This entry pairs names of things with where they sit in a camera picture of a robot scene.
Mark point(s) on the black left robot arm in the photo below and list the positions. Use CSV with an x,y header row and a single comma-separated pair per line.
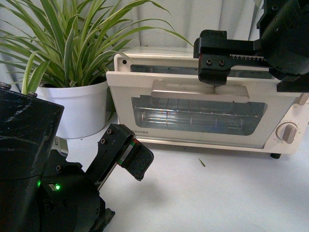
x,y
28,128

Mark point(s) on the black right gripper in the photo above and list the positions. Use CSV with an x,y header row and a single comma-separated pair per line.
x,y
284,43

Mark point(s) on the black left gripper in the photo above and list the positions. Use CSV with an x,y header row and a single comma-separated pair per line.
x,y
69,202

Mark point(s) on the grey backdrop curtain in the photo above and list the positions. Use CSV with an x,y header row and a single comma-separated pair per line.
x,y
189,17

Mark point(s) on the green spider plant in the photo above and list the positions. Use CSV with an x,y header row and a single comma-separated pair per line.
x,y
69,43

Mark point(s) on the white plant pot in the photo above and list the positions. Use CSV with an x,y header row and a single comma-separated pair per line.
x,y
84,108

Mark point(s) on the white Toshiba toaster oven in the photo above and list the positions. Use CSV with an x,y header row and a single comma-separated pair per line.
x,y
154,56

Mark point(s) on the upper temperature knob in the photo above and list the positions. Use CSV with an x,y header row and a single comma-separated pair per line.
x,y
303,99

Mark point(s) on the metal oven rack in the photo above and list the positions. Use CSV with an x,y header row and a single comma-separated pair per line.
x,y
179,114

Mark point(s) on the white glass oven door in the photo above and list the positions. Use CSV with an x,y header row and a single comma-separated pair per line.
x,y
120,96

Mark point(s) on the lower timer knob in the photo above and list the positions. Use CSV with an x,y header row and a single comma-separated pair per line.
x,y
286,132

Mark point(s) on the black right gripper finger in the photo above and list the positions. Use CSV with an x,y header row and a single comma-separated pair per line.
x,y
214,69

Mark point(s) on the lilac oven door handle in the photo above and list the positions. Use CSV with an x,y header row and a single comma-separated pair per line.
x,y
204,92

